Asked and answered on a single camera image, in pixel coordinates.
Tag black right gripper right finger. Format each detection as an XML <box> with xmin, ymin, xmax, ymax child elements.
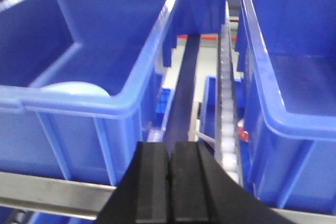
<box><xmin>170</xmin><ymin>142</ymin><xmax>291</xmax><ymax>223</ymax></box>

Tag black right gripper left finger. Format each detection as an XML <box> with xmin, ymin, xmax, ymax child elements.
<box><xmin>96</xmin><ymin>142</ymin><xmax>169</xmax><ymax>223</ymax></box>

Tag light blue plate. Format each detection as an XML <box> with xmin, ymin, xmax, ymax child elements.
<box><xmin>40</xmin><ymin>81</ymin><xmax>110</xmax><ymax>97</ymax></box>

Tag blue crate with label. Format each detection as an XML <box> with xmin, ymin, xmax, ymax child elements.
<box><xmin>236</xmin><ymin>0</ymin><xmax>335</xmax><ymax>215</ymax></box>

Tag blue crate middle upper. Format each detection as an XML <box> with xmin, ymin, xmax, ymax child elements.
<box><xmin>1</xmin><ymin>0</ymin><xmax>179</xmax><ymax>185</ymax></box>

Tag roller conveyor rail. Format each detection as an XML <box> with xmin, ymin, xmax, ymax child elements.
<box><xmin>215</xmin><ymin>1</ymin><xmax>244</xmax><ymax>187</ymax></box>

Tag stainless steel shelf frame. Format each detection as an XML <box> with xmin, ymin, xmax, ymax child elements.
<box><xmin>1</xmin><ymin>172</ymin><xmax>335</xmax><ymax>223</ymax></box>

